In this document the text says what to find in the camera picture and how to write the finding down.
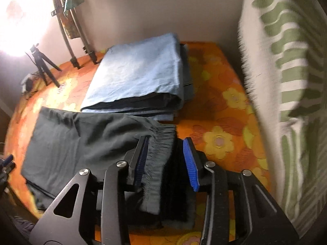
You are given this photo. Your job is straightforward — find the dark grey pants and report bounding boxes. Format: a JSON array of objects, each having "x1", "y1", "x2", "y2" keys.
[{"x1": 21, "y1": 107, "x2": 196, "y2": 229}]

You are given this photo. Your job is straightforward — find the orange floral bed sheet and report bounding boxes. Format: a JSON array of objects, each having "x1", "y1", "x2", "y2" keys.
[{"x1": 1, "y1": 42, "x2": 270, "y2": 236}]

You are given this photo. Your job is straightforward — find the white charger adapter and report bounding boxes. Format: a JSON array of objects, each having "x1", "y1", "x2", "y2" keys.
[{"x1": 20, "y1": 73, "x2": 33, "y2": 95}]

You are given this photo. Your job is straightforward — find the folded light blue cloth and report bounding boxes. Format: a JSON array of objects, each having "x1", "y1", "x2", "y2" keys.
[{"x1": 80, "y1": 33, "x2": 194, "y2": 121}]

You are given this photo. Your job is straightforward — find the small black tripod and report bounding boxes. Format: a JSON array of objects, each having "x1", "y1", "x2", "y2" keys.
[{"x1": 30, "y1": 44, "x2": 62, "y2": 88}]

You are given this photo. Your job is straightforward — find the green striped white pillow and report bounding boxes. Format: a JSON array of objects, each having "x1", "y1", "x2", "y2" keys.
[{"x1": 238, "y1": 0, "x2": 326, "y2": 236}]

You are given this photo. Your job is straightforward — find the orange patterned hanging cloth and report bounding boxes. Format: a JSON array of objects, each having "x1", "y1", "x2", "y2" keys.
[{"x1": 60, "y1": 12, "x2": 80, "y2": 39}]

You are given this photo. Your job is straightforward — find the bright ring light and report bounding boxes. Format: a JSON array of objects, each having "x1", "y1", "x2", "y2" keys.
[{"x1": 1, "y1": 0, "x2": 53, "y2": 56}]

